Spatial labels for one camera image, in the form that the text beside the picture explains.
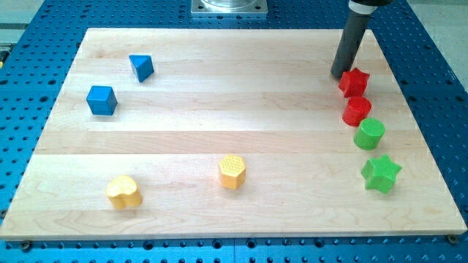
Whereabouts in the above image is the red star block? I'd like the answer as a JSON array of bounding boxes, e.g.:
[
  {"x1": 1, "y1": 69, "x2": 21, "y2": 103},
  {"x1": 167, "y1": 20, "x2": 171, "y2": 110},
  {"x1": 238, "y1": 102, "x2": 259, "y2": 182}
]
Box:
[{"x1": 339, "y1": 68, "x2": 370, "y2": 98}]

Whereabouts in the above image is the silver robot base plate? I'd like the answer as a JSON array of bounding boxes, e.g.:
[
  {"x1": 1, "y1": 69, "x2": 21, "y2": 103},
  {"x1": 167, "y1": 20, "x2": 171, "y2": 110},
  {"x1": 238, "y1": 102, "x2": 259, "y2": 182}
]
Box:
[{"x1": 190, "y1": 0, "x2": 268, "y2": 17}]

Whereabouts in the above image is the blue perforated metal table plate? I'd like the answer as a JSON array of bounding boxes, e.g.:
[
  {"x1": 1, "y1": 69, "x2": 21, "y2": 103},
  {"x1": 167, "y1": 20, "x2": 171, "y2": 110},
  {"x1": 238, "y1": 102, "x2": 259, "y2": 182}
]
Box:
[{"x1": 1, "y1": 1, "x2": 467, "y2": 262}]

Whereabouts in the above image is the yellow hexagon block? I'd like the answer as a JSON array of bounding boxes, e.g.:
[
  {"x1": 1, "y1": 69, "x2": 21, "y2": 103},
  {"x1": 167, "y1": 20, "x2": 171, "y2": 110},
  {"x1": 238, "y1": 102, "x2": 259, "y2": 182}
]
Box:
[{"x1": 218, "y1": 154, "x2": 246, "y2": 190}]

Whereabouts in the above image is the green star block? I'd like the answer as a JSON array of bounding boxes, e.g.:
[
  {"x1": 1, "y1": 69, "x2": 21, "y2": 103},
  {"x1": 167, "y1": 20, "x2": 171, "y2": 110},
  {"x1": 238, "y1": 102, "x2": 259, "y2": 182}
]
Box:
[{"x1": 361, "y1": 154, "x2": 402, "y2": 194}]

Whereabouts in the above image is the red cylinder block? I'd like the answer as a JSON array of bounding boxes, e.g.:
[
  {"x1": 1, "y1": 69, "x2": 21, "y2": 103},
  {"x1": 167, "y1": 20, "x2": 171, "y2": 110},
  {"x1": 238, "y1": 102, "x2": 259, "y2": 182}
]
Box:
[{"x1": 342, "y1": 96, "x2": 372, "y2": 126}]

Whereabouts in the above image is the light wooden board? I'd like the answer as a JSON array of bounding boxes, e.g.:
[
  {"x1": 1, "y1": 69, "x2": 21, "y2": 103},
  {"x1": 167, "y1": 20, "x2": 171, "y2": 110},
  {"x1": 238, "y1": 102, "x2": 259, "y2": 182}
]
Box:
[{"x1": 1, "y1": 28, "x2": 467, "y2": 240}]

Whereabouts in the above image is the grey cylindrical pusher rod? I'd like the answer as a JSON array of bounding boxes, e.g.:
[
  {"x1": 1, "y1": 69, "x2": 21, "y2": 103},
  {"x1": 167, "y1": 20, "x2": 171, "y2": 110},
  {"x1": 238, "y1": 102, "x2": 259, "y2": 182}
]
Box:
[{"x1": 331, "y1": 0, "x2": 393, "y2": 79}]

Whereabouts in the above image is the yellow heart block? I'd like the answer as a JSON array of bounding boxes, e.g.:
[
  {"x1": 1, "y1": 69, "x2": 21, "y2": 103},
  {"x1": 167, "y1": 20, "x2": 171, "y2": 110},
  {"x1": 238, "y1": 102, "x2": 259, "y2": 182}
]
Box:
[{"x1": 105, "y1": 175, "x2": 143, "y2": 210}]

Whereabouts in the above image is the blue triangle block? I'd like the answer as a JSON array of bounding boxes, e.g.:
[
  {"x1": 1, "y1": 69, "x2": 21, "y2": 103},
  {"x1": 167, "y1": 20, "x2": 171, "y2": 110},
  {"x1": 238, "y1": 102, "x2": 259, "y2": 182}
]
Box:
[{"x1": 129, "y1": 55, "x2": 154, "y2": 83}]

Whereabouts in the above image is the green cylinder block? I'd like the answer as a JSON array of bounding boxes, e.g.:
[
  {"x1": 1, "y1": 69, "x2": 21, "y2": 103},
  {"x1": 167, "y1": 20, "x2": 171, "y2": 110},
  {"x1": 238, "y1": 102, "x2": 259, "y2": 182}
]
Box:
[{"x1": 353, "y1": 118, "x2": 385, "y2": 150}]

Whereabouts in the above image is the blue cube block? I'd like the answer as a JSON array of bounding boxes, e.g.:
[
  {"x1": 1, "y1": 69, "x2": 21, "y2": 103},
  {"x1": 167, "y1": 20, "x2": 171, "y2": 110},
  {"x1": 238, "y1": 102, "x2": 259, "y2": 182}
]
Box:
[{"x1": 86, "y1": 85, "x2": 118, "y2": 115}]

